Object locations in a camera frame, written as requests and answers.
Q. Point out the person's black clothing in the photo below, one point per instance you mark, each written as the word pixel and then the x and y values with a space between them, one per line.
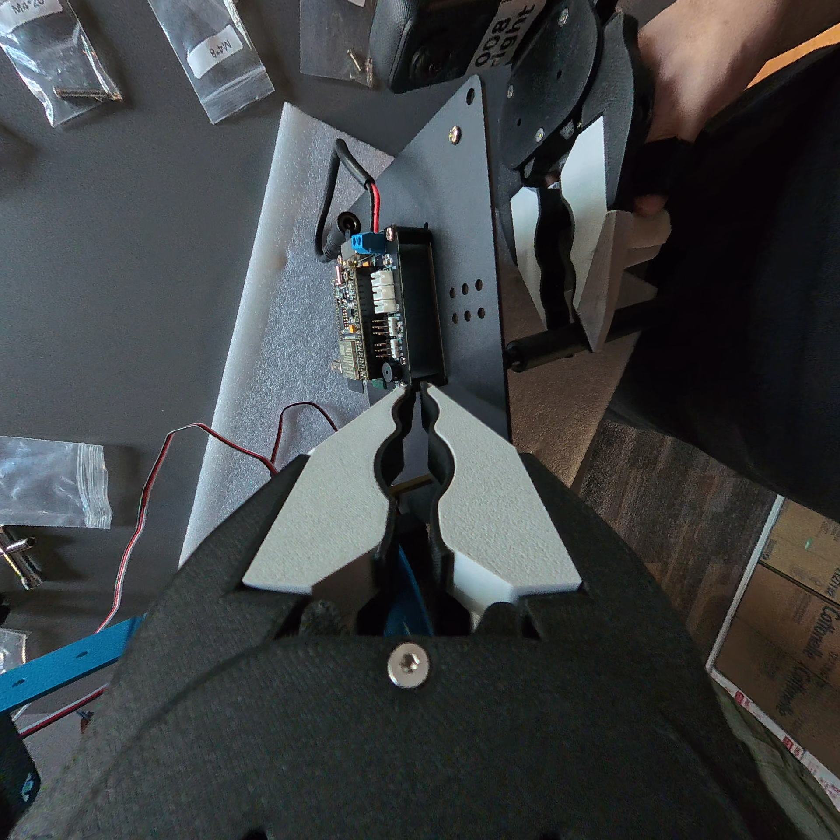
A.
pixel 754 295

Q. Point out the control circuit board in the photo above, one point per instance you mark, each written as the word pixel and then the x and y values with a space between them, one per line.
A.
pixel 374 308

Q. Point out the person's right hand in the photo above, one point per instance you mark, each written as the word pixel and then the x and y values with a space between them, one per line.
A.
pixel 689 65

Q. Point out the clear plastic bag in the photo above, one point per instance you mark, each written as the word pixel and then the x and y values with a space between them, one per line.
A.
pixel 46 482

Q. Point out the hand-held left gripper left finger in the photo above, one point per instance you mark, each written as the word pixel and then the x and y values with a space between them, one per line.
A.
pixel 315 512

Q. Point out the clear screw bag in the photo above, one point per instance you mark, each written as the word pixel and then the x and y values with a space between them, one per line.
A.
pixel 39 52
pixel 210 46
pixel 334 39

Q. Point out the person's right forearm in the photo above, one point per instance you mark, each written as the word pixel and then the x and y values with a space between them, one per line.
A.
pixel 794 26

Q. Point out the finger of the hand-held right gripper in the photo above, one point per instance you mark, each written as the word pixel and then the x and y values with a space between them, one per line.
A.
pixel 600 282
pixel 525 243

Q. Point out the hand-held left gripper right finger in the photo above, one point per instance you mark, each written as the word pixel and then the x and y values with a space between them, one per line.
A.
pixel 499 512

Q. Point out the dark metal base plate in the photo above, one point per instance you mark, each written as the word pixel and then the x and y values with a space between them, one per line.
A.
pixel 472 216

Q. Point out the small silver wrench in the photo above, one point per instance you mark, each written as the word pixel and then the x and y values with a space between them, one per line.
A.
pixel 19 554

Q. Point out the dark grey desk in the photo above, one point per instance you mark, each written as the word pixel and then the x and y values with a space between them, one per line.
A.
pixel 131 262

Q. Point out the cardboard box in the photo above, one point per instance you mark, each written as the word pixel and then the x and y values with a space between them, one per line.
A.
pixel 781 643

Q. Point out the blue metal beam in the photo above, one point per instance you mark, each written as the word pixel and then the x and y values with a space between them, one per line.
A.
pixel 65 663

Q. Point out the grey foam sheet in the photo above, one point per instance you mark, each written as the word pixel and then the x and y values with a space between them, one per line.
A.
pixel 289 262

